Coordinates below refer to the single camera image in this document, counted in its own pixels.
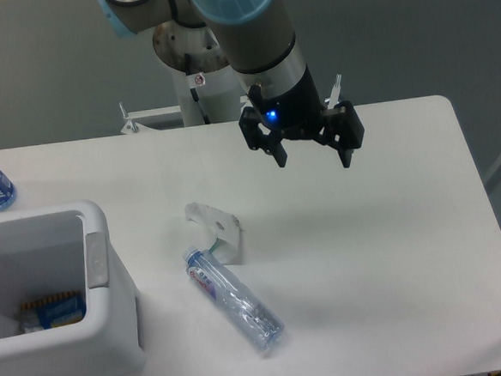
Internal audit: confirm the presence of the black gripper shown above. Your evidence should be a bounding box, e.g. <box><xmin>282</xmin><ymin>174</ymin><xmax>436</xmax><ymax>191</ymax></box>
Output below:
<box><xmin>238</xmin><ymin>68</ymin><xmax>365</xmax><ymax>168</ymax></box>

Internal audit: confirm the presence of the clear plastic water bottle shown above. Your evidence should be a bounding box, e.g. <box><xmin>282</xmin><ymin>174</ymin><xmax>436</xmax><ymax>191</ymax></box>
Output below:
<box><xmin>183</xmin><ymin>247</ymin><xmax>285</xmax><ymax>352</ymax></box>

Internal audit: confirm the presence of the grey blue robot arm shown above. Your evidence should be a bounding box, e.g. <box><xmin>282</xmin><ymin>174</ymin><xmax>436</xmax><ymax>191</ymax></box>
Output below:
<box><xmin>97</xmin><ymin>0</ymin><xmax>365</xmax><ymax>167</ymax></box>

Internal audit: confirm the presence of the white trash can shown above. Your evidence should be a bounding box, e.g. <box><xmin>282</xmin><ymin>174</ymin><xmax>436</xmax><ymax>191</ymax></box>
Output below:
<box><xmin>0</xmin><ymin>200</ymin><xmax>146</xmax><ymax>376</ymax></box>

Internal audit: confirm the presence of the blue snack packet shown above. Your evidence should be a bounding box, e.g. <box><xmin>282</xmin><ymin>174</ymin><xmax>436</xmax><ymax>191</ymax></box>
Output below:
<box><xmin>19</xmin><ymin>291</ymin><xmax>87</xmax><ymax>334</ymax></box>

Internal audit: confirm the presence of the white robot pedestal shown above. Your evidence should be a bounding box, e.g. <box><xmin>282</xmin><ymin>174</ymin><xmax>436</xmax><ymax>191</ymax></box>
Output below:
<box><xmin>112</xmin><ymin>9</ymin><xmax>346</xmax><ymax>136</ymax></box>

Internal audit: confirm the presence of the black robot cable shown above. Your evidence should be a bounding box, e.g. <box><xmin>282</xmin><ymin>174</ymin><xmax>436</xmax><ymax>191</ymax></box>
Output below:
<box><xmin>183</xmin><ymin>52</ymin><xmax>213</xmax><ymax>127</ymax></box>

